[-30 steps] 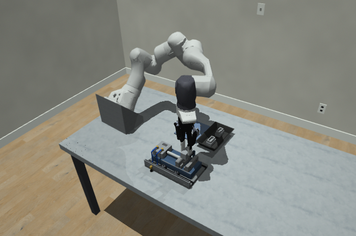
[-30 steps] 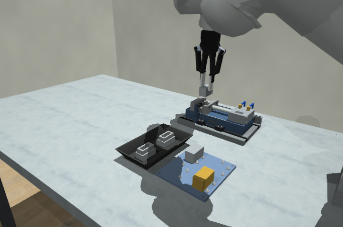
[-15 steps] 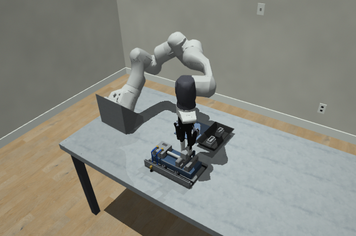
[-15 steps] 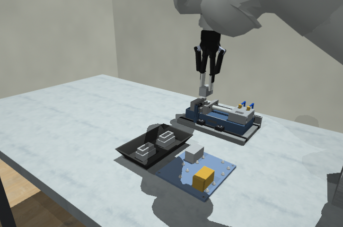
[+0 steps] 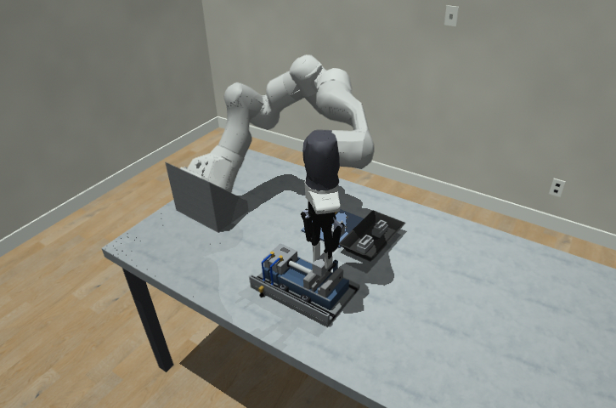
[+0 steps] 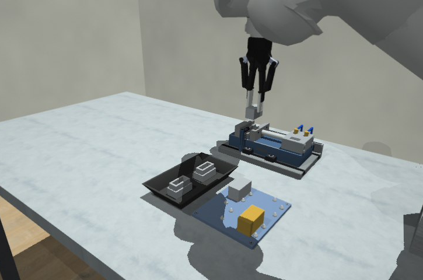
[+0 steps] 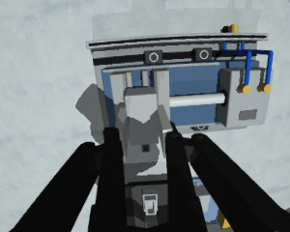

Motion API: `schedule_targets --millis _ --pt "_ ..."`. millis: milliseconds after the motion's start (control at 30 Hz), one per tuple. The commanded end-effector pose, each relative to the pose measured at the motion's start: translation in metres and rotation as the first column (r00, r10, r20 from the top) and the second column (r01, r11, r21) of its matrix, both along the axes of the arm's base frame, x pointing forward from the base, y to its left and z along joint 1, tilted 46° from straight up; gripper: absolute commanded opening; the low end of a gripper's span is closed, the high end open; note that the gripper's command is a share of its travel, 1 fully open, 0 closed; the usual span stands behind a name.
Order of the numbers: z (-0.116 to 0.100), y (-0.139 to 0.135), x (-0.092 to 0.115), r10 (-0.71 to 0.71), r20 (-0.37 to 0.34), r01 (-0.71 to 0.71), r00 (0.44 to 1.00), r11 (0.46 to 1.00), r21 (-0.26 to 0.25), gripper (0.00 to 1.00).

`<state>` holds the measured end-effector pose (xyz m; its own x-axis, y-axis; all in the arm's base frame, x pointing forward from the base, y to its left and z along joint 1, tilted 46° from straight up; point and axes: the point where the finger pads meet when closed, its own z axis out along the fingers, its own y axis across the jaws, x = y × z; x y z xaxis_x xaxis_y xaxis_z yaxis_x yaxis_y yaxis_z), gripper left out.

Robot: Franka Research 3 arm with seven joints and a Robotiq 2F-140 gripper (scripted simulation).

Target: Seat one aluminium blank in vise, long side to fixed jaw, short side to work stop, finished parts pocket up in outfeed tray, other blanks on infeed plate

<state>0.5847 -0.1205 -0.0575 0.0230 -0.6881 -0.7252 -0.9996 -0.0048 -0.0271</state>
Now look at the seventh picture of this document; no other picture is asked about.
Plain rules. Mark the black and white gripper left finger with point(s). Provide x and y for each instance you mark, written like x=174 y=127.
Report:
x=58 y=206

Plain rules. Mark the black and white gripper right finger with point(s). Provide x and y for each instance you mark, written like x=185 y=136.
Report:
x=246 y=207

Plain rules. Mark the yellow rectangular block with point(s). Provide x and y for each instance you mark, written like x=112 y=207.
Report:
x=222 y=221

